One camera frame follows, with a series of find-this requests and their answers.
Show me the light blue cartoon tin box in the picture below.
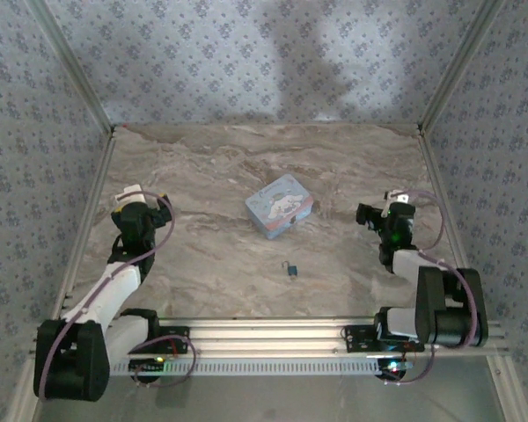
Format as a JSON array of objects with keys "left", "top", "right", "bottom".
[{"left": 245, "top": 173, "right": 315, "bottom": 242}]

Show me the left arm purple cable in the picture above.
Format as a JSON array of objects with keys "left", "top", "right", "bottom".
[{"left": 39, "top": 188, "right": 177, "bottom": 397}]

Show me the white slotted cable duct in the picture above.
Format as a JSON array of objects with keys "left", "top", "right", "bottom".
[{"left": 108, "top": 356, "right": 391, "bottom": 377}]

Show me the aluminium table side rail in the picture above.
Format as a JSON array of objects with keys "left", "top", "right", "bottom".
[
  {"left": 417, "top": 126, "right": 473, "bottom": 270},
  {"left": 55, "top": 126, "right": 118, "bottom": 320}
]

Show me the controller board with led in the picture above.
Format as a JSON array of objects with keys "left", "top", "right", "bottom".
[
  {"left": 378, "top": 359, "right": 417, "bottom": 380},
  {"left": 128, "top": 357, "right": 167, "bottom": 373}
]

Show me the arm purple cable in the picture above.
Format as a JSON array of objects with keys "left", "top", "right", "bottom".
[
  {"left": 39, "top": 188, "right": 177, "bottom": 397},
  {"left": 395, "top": 189, "right": 479, "bottom": 348}
]

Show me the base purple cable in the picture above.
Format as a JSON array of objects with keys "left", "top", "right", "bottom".
[
  {"left": 129, "top": 337, "right": 197, "bottom": 389},
  {"left": 385, "top": 346, "right": 436, "bottom": 387}
]

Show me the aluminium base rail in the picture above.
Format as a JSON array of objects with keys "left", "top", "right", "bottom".
[{"left": 100, "top": 315, "right": 510, "bottom": 358}]

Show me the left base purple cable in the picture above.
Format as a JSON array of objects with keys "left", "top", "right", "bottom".
[{"left": 129, "top": 337, "right": 197, "bottom": 389}]

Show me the left controller board with LED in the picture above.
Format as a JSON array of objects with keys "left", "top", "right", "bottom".
[{"left": 128, "top": 357, "right": 167, "bottom": 373}]

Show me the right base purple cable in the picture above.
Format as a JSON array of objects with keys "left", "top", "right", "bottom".
[{"left": 385, "top": 346, "right": 436, "bottom": 387}]

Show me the aluminium frame post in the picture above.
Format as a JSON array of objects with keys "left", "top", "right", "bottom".
[
  {"left": 26, "top": 0, "right": 117, "bottom": 135},
  {"left": 417, "top": 0, "right": 508, "bottom": 135}
]

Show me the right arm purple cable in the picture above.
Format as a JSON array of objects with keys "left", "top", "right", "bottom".
[{"left": 395, "top": 189, "right": 479, "bottom": 348}]

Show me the right controller board with LED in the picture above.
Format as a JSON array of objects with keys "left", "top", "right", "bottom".
[{"left": 378, "top": 359, "right": 417, "bottom": 380}]

